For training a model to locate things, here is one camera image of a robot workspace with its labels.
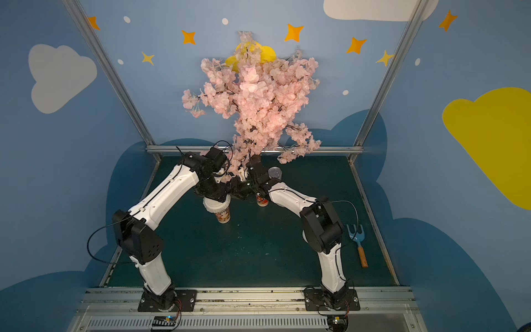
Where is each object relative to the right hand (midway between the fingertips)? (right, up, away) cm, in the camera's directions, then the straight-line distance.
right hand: (224, 191), depth 84 cm
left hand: (-2, -1, -2) cm, 3 cm away
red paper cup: (-1, -11, +6) cm, 13 cm away
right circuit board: (+43, -47, -11) cm, 65 cm away
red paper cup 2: (+15, -5, +12) cm, 20 cm away
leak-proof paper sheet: (-3, -6, -4) cm, 7 cm away
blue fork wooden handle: (+58, -20, +4) cm, 62 cm away
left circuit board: (-20, -47, -11) cm, 52 cm away
